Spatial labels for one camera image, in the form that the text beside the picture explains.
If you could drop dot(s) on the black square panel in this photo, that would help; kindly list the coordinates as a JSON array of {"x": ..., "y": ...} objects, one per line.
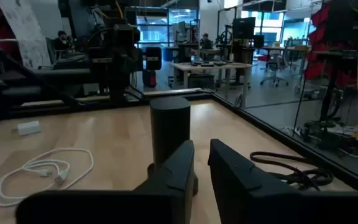
[{"x": 346, "y": 25}]

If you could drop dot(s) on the dark grey side desk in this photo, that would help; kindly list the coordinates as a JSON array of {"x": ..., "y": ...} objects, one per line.
[{"x": 57, "y": 74}]

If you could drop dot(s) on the grey office chair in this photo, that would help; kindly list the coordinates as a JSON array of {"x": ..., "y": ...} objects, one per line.
[{"x": 273, "y": 65}]

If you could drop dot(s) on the red black canister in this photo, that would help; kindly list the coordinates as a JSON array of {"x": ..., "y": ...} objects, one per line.
[{"x": 149, "y": 79}]

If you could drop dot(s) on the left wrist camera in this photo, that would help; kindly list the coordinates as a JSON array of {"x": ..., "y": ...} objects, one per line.
[{"x": 126, "y": 34}]

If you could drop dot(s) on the black monitor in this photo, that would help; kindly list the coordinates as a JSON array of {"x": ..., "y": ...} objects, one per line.
[{"x": 243, "y": 28}]

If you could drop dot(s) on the white wall charger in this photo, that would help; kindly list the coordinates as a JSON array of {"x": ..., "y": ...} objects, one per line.
[{"x": 29, "y": 127}]

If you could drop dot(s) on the black crate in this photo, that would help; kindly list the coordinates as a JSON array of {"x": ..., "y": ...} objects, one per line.
[{"x": 200, "y": 81}]

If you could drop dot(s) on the person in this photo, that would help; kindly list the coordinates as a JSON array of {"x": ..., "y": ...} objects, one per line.
[
  {"x": 206, "y": 43},
  {"x": 61, "y": 42}
]

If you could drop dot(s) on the white paper banner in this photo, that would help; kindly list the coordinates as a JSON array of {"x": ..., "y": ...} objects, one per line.
[{"x": 26, "y": 34}]

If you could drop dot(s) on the white floor power strip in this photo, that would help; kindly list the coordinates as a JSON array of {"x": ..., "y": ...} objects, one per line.
[{"x": 340, "y": 129}]

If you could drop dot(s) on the black standing desk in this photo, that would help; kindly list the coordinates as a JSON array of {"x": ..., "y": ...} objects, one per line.
[{"x": 328, "y": 93}]

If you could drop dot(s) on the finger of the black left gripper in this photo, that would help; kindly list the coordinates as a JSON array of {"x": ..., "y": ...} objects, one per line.
[
  {"x": 153, "y": 63},
  {"x": 101, "y": 67}
]

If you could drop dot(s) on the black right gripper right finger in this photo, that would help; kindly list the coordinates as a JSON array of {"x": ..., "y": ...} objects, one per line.
[{"x": 259, "y": 205}]

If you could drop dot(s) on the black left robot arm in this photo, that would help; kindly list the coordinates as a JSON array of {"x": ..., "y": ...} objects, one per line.
[{"x": 118, "y": 90}]

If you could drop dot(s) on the white work table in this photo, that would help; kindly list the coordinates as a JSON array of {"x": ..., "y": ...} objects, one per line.
[{"x": 235, "y": 66}]

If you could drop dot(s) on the black tower power strip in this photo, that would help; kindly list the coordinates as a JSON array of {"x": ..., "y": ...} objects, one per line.
[{"x": 169, "y": 130}]

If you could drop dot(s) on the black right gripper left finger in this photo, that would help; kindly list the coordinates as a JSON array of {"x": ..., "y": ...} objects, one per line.
[{"x": 166, "y": 205}]

